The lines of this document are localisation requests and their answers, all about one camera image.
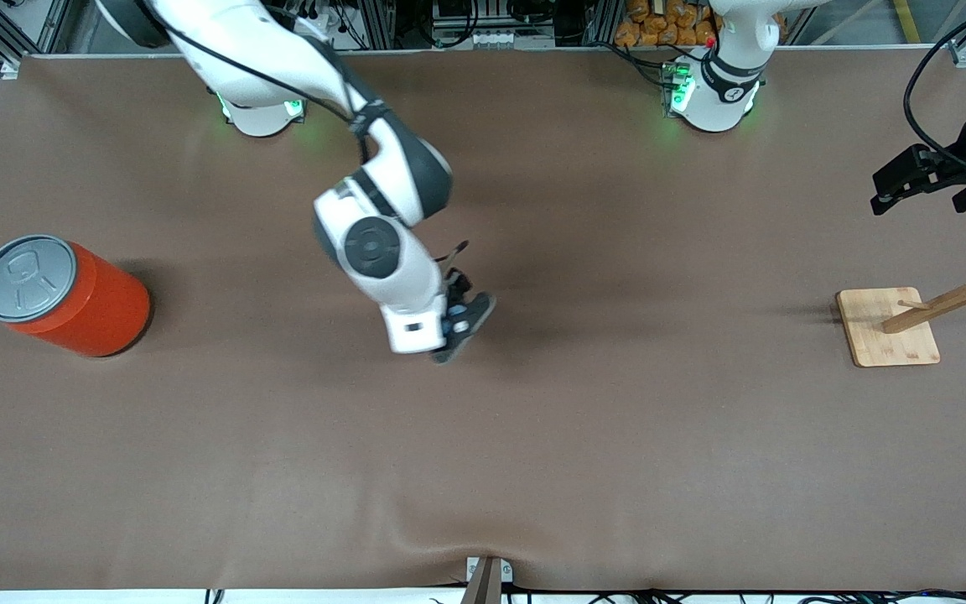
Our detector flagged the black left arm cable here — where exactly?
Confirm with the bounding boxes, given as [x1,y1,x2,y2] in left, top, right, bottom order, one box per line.
[903,0,966,169]

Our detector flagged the metal table clamp bracket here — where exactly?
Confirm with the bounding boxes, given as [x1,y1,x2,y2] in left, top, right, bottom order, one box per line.
[460,556,514,604]

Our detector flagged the wooden mug rack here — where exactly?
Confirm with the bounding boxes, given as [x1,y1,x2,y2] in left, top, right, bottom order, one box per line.
[835,231,966,368]

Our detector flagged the orange can with silver lid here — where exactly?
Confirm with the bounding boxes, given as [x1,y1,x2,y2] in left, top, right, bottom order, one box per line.
[0,234,152,358]

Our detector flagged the white power strip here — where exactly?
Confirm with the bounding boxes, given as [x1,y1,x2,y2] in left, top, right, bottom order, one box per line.
[465,29,556,49]

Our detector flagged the brown table mat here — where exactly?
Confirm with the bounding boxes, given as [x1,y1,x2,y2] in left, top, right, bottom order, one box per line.
[0,46,966,592]

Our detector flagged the orange snack bags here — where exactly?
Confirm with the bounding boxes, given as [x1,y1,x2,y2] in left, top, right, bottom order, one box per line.
[615,0,720,48]

